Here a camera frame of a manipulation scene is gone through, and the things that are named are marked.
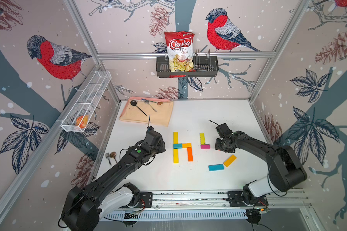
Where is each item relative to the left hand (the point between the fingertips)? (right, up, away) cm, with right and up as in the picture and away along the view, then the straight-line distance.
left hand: (164, 141), depth 82 cm
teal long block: (+31, -16, +3) cm, 35 cm away
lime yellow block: (+25, -2, +16) cm, 30 cm away
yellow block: (+6, -1, +16) cm, 18 cm away
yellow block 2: (+7, -11, +8) cm, 15 cm away
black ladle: (-29, +24, +36) cm, 52 cm away
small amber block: (+13, -5, +10) cm, 17 cm away
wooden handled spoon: (-8, +24, +36) cm, 44 cm away
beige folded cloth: (-25, +19, +33) cm, 45 cm away
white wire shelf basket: (-44, +36, +8) cm, 58 cm away
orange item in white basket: (-37, +13, -17) cm, 42 cm away
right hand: (+35, -5, +10) cm, 37 cm away
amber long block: (+40, -14, +6) cm, 43 cm away
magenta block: (+26, -6, +11) cm, 29 cm away
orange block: (+16, -11, +8) cm, 21 cm away
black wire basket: (+25, +48, +13) cm, 56 cm away
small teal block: (+7, -5, +11) cm, 14 cm away
